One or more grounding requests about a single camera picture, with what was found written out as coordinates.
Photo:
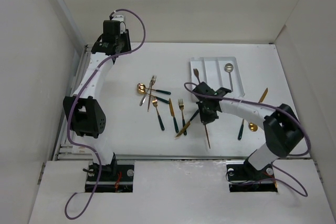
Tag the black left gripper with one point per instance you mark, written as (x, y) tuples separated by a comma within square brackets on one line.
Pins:
[(124, 35)]

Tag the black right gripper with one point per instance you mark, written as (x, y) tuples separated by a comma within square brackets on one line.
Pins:
[(205, 118)]

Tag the rose gold fork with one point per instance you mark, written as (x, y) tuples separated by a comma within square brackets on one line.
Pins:
[(196, 74), (207, 137)]

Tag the gold knife green handle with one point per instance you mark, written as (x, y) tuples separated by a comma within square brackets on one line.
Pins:
[(173, 116), (187, 124), (263, 95)]

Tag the silver spoon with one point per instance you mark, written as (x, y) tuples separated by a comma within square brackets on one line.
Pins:
[(229, 69)]

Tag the gold spoon green handle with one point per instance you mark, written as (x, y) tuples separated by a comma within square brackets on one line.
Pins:
[(253, 127), (160, 99), (141, 85)]

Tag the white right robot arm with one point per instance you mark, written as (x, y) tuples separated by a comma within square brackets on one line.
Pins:
[(280, 125)]

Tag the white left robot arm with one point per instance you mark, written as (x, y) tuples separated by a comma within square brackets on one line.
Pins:
[(88, 119)]

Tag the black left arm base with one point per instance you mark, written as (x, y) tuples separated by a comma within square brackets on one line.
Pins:
[(119, 181)]

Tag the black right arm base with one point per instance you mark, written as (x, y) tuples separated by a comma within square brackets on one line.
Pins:
[(245, 179)]

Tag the white plastic cutlery tray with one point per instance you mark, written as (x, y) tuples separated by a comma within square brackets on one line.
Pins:
[(211, 70)]

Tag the silver fork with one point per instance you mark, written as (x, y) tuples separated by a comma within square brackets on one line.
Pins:
[(147, 90)]

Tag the gold fork green handle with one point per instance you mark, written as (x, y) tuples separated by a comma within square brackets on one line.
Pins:
[(240, 133), (181, 107), (155, 104)]

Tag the aluminium rail frame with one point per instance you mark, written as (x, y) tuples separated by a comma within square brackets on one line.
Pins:
[(62, 147)]

